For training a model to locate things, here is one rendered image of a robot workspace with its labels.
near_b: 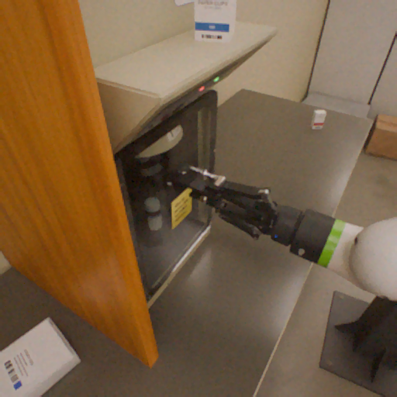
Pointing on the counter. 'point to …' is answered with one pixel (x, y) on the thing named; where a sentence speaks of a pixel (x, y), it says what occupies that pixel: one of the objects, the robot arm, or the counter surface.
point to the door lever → (213, 183)
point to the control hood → (168, 76)
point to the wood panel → (64, 175)
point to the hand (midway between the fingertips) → (205, 192)
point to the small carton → (215, 20)
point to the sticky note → (181, 207)
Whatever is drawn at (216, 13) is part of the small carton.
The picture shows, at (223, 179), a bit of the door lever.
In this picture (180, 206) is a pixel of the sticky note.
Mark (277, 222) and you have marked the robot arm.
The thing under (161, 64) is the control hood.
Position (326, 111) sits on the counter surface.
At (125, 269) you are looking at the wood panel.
